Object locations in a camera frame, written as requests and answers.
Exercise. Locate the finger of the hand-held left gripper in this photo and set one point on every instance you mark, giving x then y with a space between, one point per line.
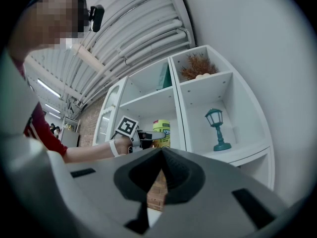
152 136

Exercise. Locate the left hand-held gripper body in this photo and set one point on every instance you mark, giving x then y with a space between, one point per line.
126 126

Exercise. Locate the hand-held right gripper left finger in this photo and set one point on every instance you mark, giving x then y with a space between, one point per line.
104 197

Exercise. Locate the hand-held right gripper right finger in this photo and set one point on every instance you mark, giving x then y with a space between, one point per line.
210 207

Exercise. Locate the yellow-green can with pink lid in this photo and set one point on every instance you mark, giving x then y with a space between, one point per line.
162 126

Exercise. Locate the white desk with hutch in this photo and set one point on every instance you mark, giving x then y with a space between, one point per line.
205 95

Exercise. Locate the person's left forearm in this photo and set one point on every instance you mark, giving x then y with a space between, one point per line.
89 152

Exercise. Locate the person's left hand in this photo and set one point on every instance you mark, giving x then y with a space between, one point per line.
123 146

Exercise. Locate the glass cabinet door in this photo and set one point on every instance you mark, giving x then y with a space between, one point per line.
107 115

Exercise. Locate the white metal rack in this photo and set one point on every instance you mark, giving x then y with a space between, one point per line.
70 131

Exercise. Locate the teal book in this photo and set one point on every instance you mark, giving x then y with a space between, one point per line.
164 77

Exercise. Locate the blue lantern lamp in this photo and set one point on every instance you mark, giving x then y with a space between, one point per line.
218 130

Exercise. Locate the long ceiling light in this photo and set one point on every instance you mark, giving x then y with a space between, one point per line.
48 88
52 108

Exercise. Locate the person's red shirt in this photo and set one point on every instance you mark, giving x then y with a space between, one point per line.
44 133

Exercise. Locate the white ceiling pipes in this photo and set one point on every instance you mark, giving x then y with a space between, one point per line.
138 33

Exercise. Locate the person's head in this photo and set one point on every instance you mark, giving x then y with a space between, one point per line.
49 21

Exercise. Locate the black head camera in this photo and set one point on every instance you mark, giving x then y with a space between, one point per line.
97 17

